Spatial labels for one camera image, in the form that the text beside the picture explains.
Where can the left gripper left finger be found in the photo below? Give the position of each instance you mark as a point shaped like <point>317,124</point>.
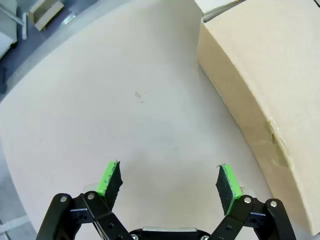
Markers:
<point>100,220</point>

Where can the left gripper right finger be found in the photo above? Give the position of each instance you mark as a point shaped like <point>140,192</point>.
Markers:
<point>240,217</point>

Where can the brown cardboard packing box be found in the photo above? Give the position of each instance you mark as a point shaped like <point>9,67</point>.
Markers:
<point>270,87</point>

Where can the beige box on floor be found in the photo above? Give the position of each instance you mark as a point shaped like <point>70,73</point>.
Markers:
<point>45,13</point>

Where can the white cabinet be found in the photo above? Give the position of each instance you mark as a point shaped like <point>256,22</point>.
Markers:
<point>7,27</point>

